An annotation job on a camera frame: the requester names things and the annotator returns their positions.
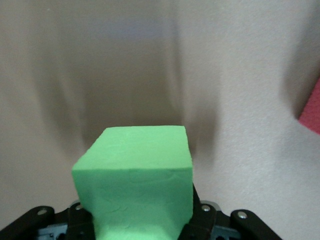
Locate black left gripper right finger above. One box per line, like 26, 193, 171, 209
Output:
179, 186, 283, 240

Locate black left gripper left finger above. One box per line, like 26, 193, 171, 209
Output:
0, 201, 97, 240

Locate green foam cube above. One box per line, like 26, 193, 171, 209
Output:
71, 125, 195, 240

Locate red foam cube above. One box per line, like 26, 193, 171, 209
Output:
296, 77, 320, 136

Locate brown table mat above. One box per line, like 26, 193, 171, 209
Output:
0, 0, 320, 240

